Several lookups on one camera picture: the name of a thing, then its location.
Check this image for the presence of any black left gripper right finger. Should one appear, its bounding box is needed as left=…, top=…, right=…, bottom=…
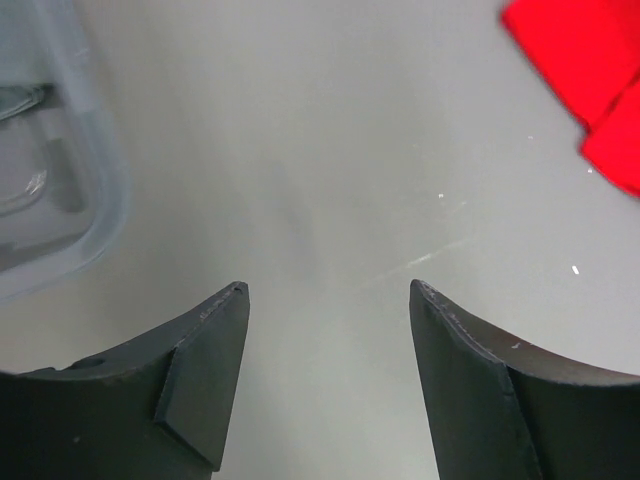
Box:
left=409, top=280, right=639, bottom=479

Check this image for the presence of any grey plastic bin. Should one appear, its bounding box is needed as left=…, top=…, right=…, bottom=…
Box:
left=1, top=1, right=129, bottom=299

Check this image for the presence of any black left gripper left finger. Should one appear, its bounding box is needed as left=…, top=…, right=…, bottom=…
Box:
left=1, top=282, right=250, bottom=479

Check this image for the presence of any red t shirt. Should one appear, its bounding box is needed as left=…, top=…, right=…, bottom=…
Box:
left=501, top=0, right=639, bottom=196

